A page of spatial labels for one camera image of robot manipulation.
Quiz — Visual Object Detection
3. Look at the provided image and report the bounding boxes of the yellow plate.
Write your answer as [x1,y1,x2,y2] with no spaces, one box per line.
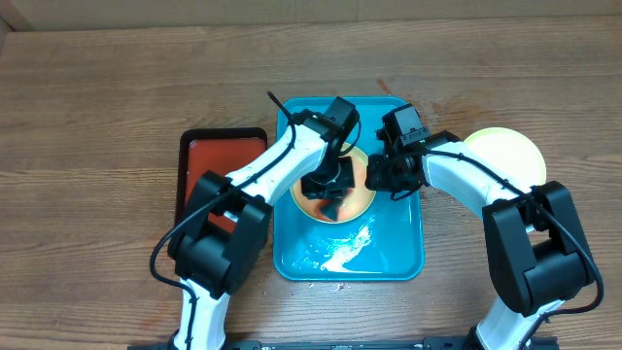
[291,147,375,224]
[464,127,547,186]

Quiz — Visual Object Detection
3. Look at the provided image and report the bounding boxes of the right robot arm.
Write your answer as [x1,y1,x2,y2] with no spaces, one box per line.
[365,128,605,349]

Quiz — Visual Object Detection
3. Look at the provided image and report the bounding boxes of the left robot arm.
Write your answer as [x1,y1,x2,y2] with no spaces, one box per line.
[158,110,361,349]

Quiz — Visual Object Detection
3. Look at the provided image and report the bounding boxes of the teal plastic serving tray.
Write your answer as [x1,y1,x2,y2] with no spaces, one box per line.
[273,96,425,281]

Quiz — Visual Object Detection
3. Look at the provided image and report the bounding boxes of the black tray with red liquid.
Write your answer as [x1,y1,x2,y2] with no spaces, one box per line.
[174,127,267,225]

